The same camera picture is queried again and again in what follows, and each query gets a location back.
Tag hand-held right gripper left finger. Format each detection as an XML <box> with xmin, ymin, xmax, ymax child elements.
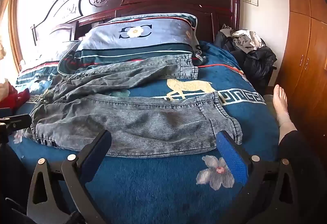
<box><xmin>27</xmin><ymin>129</ymin><xmax>112</xmax><ymax>224</ymax></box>

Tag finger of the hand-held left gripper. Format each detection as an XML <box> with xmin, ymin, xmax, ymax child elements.
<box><xmin>0</xmin><ymin>114</ymin><xmax>32</xmax><ymax>138</ymax></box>

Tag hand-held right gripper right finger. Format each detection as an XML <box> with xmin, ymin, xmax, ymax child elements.
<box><xmin>217</xmin><ymin>131</ymin><xmax>304</xmax><ymax>224</ymax></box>

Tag grey denim pants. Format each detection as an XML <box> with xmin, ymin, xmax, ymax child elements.
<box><xmin>23</xmin><ymin>53</ymin><xmax>243</xmax><ymax>158</ymax></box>

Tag red cloth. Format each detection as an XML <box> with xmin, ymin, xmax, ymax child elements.
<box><xmin>0</xmin><ymin>87</ymin><xmax>30</xmax><ymax>110</ymax></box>

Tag person's bare foot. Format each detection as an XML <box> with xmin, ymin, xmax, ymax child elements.
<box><xmin>272</xmin><ymin>84</ymin><xmax>298</xmax><ymax>141</ymax></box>

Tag pale striped edge pillow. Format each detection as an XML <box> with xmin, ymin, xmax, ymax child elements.
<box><xmin>16</xmin><ymin>40</ymin><xmax>80</xmax><ymax>86</ymax></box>

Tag blue deer print blanket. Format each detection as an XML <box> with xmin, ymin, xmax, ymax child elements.
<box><xmin>10</xmin><ymin>40</ymin><xmax>280</xmax><ymax>224</ymax></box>

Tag person's leg in black trousers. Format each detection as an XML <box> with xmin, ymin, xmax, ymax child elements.
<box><xmin>278</xmin><ymin>130</ymin><xmax>327</xmax><ymax>224</ymax></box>

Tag pile of dark clothes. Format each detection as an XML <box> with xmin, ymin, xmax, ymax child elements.
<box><xmin>214</xmin><ymin>31</ymin><xmax>278</xmax><ymax>88</ymax></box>

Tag grey and white garment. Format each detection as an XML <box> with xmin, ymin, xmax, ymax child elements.
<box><xmin>221</xmin><ymin>24</ymin><xmax>266</xmax><ymax>54</ymax></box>

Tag blue flower print pillow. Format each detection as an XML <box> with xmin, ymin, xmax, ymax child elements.
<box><xmin>58</xmin><ymin>13</ymin><xmax>198</xmax><ymax>75</ymax></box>

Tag brown wooden wardrobe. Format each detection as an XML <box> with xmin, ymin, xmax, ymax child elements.
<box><xmin>277</xmin><ymin>0</ymin><xmax>327</xmax><ymax>163</ymax></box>

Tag wooden window frame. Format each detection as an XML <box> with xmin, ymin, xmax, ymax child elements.
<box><xmin>8</xmin><ymin>0</ymin><xmax>25</xmax><ymax>71</ymax></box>

